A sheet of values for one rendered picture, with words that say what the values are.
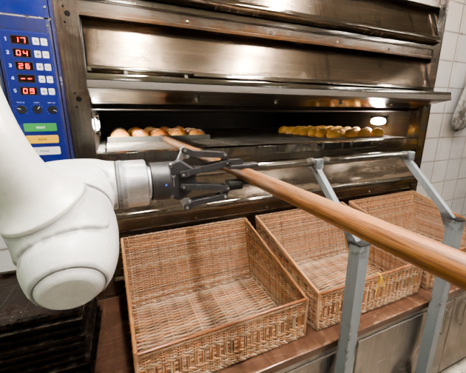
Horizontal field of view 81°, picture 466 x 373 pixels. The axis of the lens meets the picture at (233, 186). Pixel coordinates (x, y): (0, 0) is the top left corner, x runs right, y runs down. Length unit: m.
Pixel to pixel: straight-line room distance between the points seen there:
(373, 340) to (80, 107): 1.36
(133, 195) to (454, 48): 2.07
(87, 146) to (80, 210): 0.76
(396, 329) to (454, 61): 1.61
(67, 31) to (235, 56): 0.60
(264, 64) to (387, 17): 0.76
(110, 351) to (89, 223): 0.78
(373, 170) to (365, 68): 0.56
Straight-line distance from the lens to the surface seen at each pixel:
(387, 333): 1.35
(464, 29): 2.34
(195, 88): 1.01
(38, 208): 0.37
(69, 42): 1.14
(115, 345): 1.12
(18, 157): 0.36
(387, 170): 1.89
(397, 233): 0.33
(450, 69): 2.25
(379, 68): 1.77
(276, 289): 1.17
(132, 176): 0.51
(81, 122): 1.11
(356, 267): 0.92
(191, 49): 1.19
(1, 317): 0.96
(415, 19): 1.99
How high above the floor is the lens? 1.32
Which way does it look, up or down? 15 degrees down
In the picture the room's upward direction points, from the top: straight up
